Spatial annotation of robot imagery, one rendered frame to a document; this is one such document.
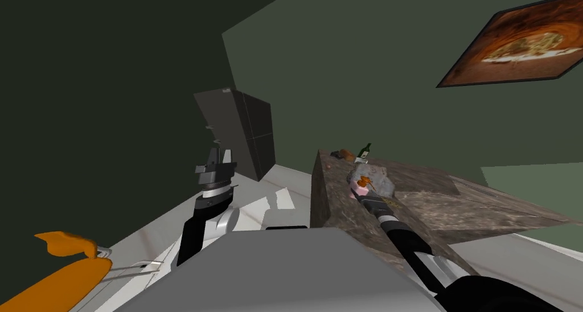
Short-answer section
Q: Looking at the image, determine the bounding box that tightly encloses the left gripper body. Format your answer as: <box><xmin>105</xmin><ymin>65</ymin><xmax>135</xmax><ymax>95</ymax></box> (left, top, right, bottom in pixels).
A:
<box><xmin>194</xmin><ymin>161</ymin><xmax>238</xmax><ymax>192</ymax></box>

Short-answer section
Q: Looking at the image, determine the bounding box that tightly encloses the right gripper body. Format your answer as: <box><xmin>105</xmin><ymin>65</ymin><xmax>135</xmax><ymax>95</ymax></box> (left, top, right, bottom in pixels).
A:
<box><xmin>358</xmin><ymin>191</ymin><xmax>403</xmax><ymax>219</ymax></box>

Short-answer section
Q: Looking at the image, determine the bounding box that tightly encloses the pink and orange object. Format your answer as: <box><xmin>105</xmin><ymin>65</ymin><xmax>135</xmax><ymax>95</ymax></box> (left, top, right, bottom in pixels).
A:
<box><xmin>349</xmin><ymin>175</ymin><xmax>376</xmax><ymax>199</ymax></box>

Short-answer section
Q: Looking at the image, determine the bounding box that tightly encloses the grey crumpled sheet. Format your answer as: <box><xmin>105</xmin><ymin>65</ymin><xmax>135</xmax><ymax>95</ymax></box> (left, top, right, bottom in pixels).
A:
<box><xmin>346</xmin><ymin>163</ymin><xmax>397</xmax><ymax>199</ymax></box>

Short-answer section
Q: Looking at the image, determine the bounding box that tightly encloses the dark grey fridge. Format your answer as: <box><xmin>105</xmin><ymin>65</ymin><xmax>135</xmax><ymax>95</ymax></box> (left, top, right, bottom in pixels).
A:
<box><xmin>193</xmin><ymin>87</ymin><xmax>277</xmax><ymax>182</ymax></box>

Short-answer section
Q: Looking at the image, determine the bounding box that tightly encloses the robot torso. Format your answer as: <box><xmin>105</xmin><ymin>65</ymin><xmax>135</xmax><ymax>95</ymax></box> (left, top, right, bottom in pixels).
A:
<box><xmin>114</xmin><ymin>224</ymin><xmax>451</xmax><ymax>312</ymax></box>

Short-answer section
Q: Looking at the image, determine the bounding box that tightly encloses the orange chair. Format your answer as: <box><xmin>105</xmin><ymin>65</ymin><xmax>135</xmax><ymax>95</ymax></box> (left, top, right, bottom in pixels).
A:
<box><xmin>0</xmin><ymin>230</ymin><xmax>163</xmax><ymax>312</ymax></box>

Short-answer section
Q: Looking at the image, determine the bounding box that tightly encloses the framed brown food picture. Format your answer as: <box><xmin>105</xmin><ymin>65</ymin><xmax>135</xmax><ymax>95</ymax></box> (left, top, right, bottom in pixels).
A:
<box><xmin>435</xmin><ymin>0</ymin><xmax>583</xmax><ymax>89</ymax></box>

